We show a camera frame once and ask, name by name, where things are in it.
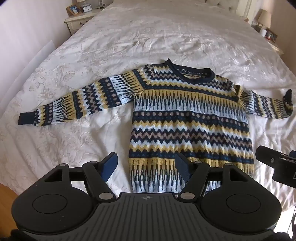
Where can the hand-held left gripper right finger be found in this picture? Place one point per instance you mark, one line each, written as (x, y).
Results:
(182, 166)

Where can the patterned knit sweater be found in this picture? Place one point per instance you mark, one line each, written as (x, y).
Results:
(189, 120)

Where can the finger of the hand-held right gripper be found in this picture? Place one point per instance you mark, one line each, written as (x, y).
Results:
(269, 156)

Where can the small alarm clock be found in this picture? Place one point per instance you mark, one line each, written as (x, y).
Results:
(87, 9)

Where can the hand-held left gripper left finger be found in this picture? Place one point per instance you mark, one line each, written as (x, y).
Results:
(109, 166)

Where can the white embroidered bedspread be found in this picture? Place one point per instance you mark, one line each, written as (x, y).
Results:
(148, 41)

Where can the white mug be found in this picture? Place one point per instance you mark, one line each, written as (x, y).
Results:
(264, 32)

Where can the tufted cream headboard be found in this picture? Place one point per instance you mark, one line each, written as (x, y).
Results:
(223, 4)

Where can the bedside lamp with shade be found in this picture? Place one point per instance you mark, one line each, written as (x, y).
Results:
(264, 17)

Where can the cream bedside table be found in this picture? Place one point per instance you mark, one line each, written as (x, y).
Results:
(277, 47)
(77, 22)

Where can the wooden picture frame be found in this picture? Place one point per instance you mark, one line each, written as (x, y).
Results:
(73, 9)

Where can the glass lamp base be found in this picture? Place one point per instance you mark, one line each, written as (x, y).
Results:
(83, 2)

